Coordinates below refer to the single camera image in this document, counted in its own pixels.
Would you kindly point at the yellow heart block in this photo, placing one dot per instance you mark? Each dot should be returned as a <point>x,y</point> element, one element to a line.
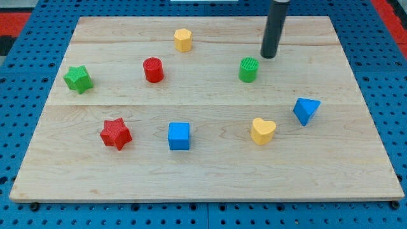
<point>262,131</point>

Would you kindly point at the light wooden board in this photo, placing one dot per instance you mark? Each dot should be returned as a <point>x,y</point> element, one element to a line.
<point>337,157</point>

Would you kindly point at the blue cube block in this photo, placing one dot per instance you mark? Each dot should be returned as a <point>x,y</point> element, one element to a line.
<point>179,136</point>

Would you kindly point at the green cylinder block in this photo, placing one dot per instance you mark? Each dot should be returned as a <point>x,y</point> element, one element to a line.
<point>248,69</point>

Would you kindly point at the red cylinder block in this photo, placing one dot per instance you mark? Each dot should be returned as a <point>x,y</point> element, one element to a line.
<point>153,70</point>

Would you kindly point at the yellow hexagon block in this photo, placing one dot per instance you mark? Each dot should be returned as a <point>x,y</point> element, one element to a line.
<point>183,40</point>

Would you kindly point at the red star block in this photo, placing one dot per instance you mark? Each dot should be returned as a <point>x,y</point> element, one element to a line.
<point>115,133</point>

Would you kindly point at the blue triangle block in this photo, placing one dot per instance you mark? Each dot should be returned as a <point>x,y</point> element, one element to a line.
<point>305,109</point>

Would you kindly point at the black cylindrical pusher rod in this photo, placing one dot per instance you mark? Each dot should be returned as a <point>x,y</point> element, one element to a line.
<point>273,28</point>

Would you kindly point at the green star block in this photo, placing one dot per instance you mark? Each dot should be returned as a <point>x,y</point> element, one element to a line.
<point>78,79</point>

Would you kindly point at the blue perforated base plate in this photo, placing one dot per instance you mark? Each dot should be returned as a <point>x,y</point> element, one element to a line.
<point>31,65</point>

